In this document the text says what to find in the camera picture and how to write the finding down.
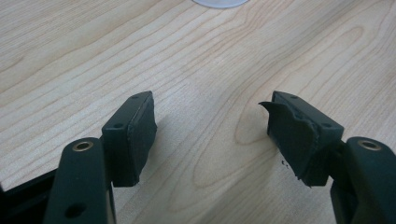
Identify clear plastic storage box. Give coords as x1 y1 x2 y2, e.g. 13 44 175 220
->
191 0 250 9

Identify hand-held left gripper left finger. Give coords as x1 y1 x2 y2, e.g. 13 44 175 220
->
101 91 158 189

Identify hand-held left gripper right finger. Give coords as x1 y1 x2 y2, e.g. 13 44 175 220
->
259 91 345 188

